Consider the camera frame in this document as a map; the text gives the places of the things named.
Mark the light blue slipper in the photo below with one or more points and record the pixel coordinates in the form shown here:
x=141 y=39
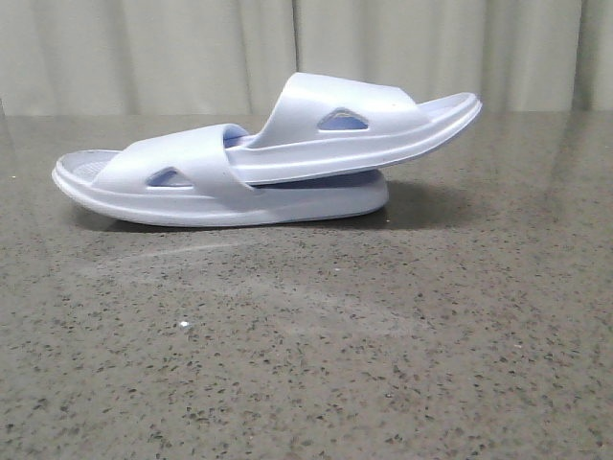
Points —
x=323 y=126
x=185 y=179

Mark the beige pleated curtain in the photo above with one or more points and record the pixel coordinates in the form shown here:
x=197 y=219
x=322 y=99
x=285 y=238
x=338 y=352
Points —
x=233 y=57

